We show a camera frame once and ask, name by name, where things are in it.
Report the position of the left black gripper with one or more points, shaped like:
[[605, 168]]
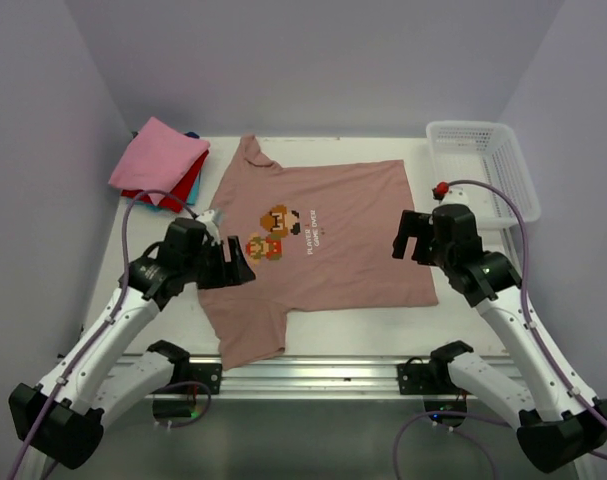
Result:
[[228, 273]]

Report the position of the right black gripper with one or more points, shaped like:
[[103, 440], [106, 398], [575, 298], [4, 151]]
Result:
[[413, 224]]

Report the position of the dusty pink printed t shirt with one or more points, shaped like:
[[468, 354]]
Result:
[[318, 238]]

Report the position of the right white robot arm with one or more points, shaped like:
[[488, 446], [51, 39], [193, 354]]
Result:
[[556, 416]]

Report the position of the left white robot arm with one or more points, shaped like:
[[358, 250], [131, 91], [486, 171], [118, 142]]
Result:
[[65, 414]]

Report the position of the folded teal t shirt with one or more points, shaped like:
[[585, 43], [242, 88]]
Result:
[[195, 190]]

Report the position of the folded red t shirt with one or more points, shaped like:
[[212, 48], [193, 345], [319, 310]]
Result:
[[164, 179]]

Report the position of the white plastic basket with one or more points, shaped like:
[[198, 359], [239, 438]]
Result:
[[484, 152]]

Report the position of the folded pink t shirt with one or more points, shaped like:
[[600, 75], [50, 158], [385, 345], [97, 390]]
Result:
[[154, 134]]

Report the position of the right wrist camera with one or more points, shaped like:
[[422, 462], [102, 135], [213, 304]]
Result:
[[445, 194]]

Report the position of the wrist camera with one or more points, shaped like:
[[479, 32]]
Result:
[[210, 219], [445, 194]]

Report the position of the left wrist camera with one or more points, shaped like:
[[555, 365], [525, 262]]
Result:
[[210, 219]]

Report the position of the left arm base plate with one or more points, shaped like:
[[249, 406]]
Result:
[[203, 375]]

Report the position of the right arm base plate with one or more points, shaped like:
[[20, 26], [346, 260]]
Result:
[[418, 377]]

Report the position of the aluminium mounting rail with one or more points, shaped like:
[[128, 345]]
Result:
[[314, 377]]

